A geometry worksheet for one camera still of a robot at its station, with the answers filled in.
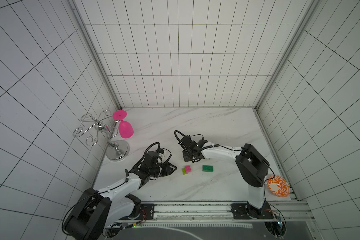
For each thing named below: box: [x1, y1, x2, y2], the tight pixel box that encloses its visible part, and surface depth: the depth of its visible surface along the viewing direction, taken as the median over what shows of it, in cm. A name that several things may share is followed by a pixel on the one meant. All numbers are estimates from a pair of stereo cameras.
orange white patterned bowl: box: [267, 175, 290, 198], surface depth 81 cm
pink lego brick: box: [184, 165, 192, 173], surface depth 86 cm
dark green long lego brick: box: [202, 165, 214, 173], surface depth 88 cm
